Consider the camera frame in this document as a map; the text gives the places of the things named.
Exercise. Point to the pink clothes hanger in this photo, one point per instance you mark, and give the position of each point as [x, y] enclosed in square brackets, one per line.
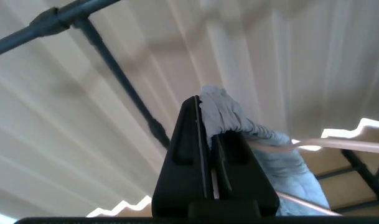
[348, 145]

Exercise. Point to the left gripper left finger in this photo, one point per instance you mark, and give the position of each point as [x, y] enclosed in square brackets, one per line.
[176, 174]

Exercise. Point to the beige curtain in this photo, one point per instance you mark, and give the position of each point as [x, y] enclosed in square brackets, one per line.
[270, 62]

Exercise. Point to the black clothes rack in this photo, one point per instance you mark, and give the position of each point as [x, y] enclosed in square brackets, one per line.
[52, 20]

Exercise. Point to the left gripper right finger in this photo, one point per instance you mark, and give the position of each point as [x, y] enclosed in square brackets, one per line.
[248, 186]

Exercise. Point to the pale grey shorts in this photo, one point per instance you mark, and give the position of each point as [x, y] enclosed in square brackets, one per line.
[223, 112]

